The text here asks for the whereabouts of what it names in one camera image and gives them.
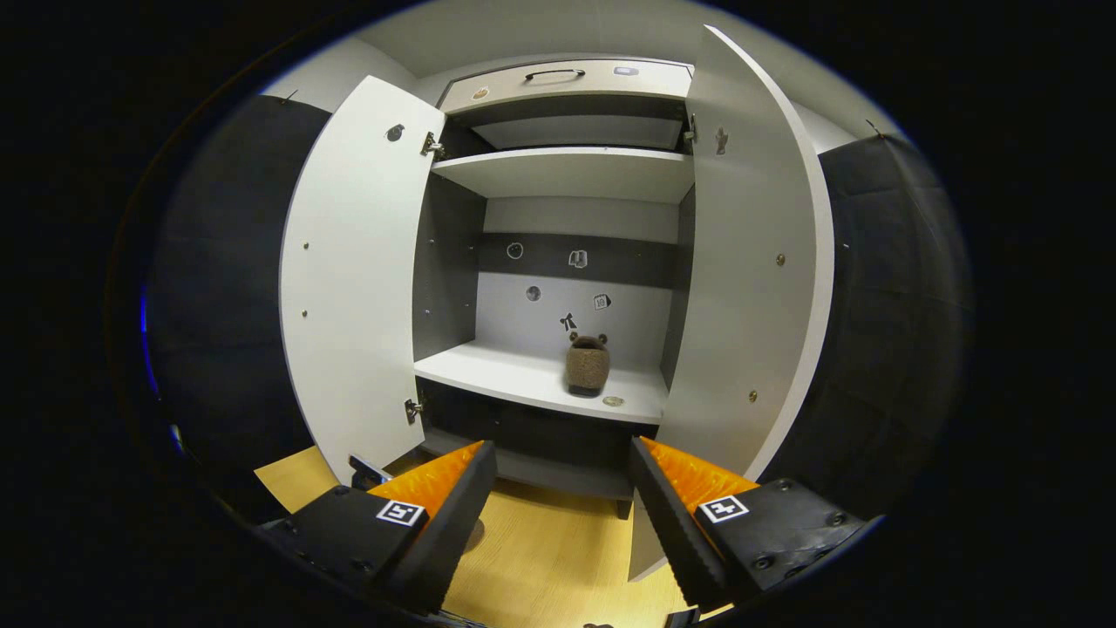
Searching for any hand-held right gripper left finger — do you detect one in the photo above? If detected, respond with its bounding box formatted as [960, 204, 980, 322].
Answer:
[257, 440, 498, 616]

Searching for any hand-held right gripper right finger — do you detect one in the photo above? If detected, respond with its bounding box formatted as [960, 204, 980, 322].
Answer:
[629, 436, 868, 611]

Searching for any brown shoe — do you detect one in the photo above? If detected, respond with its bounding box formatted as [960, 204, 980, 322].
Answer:
[564, 333, 610, 398]

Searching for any white shoe cabinet door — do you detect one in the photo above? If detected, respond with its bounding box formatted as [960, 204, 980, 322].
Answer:
[628, 24, 836, 584]
[279, 75, 447, 487]

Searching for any white shoe cabinet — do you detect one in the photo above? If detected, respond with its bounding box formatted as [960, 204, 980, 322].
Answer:
[410, 57, 698, 520]

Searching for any beige cabinet drawer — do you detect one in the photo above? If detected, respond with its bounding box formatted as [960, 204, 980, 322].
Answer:
[436, 58, 696, 116]

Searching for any black backdrop cloth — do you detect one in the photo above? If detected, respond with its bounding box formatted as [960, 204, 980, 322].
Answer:
[759, 131, 973, 524]
[144, 94, 337, 524]

